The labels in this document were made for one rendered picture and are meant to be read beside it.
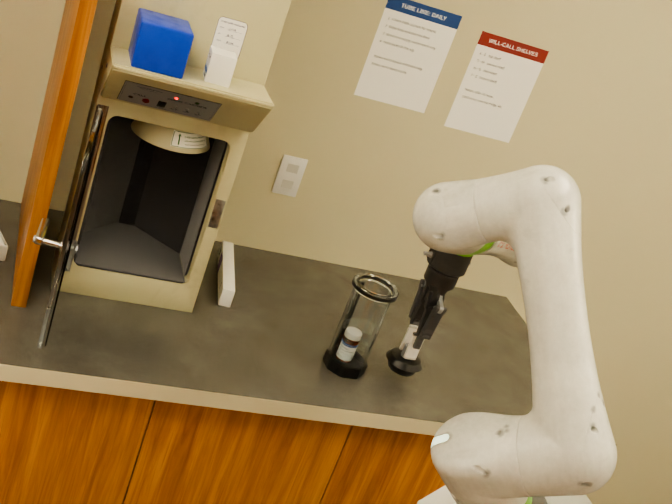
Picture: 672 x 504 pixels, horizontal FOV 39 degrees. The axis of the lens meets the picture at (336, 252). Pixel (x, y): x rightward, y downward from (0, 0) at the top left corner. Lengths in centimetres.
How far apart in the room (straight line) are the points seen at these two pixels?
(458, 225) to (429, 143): 108
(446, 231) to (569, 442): 39
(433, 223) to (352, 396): 66
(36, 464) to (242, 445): 43
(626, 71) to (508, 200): 132
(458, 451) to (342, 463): 70
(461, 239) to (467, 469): 37
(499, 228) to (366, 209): 114
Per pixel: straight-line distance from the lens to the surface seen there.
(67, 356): 197
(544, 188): 154
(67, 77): 187
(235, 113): 194
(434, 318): 214
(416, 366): 223
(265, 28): 197
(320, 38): 246
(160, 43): 184
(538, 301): 154
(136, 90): 190
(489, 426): 157
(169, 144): 205
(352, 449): 220
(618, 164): 294
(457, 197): 159
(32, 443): 207
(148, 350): 205
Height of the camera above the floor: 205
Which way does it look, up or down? 23 degrees down
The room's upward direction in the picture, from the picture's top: 21 degrees clockwise
